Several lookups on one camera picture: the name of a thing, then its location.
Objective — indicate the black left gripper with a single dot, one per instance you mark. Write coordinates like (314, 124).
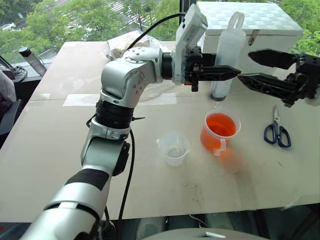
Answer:
(193, 62)

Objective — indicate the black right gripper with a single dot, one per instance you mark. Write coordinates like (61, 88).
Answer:
(308, 75)

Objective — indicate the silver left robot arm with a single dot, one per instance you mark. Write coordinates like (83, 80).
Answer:
(125, 75)

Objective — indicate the plastic cup with red liquid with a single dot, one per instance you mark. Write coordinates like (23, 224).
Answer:
(218, 132)

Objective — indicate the empty clear plastic cup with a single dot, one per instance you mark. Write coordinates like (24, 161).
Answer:
(173, 150)

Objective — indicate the white checkered box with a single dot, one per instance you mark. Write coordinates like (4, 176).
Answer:
(265, 27)

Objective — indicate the clear plastic bag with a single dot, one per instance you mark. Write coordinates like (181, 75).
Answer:
(117, 48)

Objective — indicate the dark capped water bottle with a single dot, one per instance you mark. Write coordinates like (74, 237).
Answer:
(31, 58)

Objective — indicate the grey cloth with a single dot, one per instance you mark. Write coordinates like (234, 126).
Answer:
(5, 87)

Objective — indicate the black chair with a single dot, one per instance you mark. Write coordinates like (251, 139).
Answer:
(10, 117)

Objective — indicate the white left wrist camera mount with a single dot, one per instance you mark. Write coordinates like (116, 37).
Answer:
(190, 37)

